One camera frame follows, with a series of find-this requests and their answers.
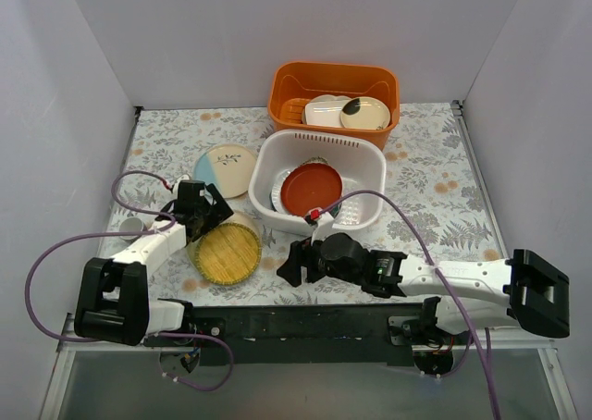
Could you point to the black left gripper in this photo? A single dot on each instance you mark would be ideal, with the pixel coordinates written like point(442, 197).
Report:
point(206, 212)

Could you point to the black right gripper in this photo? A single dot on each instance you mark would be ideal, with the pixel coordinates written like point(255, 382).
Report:
point(306, 261)

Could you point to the gold rimmed plate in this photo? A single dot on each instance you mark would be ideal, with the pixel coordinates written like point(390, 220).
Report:
point(227, 253)

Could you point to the teal scalloped plate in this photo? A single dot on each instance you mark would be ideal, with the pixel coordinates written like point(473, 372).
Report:
point(335, 210)

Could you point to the white deep plate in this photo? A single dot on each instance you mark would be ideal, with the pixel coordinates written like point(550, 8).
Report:
point(275, 194)

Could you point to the red round plate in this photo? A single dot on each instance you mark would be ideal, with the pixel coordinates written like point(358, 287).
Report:
point(310, 186)

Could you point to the speckled round plate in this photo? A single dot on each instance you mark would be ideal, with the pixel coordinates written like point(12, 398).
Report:
point(315, 160)

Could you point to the white plastic bin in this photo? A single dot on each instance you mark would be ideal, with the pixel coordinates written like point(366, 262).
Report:
point(361, 165)

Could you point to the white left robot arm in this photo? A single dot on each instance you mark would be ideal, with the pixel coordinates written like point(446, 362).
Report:
point(114, 303)

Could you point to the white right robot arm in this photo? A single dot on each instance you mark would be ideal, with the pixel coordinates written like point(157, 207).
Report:
point(524, 291)

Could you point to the orange plastic bin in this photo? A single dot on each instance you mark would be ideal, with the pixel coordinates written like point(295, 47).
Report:
point(296, 83)

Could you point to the white round plate in bin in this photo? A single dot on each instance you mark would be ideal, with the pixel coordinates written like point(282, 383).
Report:
point(324, 98)

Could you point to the floral table mat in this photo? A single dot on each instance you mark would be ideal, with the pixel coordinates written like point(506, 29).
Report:
point(433, 201)

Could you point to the white printed mug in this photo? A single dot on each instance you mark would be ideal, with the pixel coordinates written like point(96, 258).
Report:
point(131, 229)

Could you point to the white rectangular dish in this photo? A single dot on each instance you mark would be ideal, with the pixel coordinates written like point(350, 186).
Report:
point(324, 114)

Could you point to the cream plate black spot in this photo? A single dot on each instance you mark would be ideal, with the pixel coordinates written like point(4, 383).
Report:
point(364, 113)

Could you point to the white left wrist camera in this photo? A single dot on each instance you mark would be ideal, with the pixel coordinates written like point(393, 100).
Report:
point(183, 177)

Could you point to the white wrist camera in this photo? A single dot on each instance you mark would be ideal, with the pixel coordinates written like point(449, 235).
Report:
point(183, 177)
point(321, 221)

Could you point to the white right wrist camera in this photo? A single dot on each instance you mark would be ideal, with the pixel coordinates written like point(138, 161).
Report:
point(321, 221)

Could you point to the aluminium frame rail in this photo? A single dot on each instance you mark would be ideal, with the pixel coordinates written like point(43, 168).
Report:
point(61, 371)

